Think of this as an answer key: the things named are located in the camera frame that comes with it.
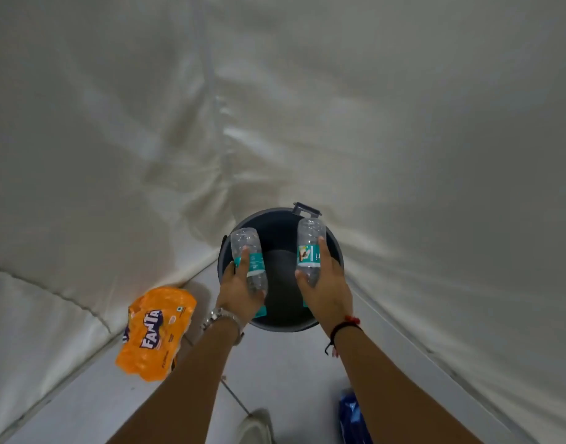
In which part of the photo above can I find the blue plastic packet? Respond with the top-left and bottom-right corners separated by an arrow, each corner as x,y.
337,388 -> 374,444

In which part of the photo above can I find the white fabric backdrop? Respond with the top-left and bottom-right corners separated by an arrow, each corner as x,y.
0,0 -> 566,444

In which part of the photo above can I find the person's right forearm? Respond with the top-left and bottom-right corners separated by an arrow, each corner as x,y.
332,325 -> 483,444

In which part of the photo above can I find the silver wristwatch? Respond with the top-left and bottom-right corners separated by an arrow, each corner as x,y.
201,307 -> 245,346

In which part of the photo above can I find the person's left forearm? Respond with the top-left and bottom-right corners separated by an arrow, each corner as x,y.
106,315 -> 240,444

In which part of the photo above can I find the thin grey cable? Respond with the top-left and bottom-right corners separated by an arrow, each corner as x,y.
183,335 -> 252,417

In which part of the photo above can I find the red thread bracelet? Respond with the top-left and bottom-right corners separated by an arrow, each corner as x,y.
332,315 -> 362,359

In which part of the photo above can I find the person's right hand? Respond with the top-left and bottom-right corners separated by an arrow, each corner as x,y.
295,237 -> 354,336

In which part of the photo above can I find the clear bottle with teal label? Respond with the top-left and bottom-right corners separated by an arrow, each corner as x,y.
230,227 -> 269,319
295,217 -> 328,307

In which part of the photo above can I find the person's left hand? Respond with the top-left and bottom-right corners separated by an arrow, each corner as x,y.
216,248 -> 266,323

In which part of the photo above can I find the white shoe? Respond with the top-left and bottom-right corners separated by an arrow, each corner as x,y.
236,408 -> 275,444

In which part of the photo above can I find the black thread bracelet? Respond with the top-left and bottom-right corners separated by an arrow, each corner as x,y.
324,321 -> 363,357

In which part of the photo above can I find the dark grey plastic bucket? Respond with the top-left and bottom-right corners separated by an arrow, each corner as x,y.
217,202 -> 345,333

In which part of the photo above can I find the orange soda bottle pack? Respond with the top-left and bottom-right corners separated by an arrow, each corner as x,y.
115,286 -> 198,383

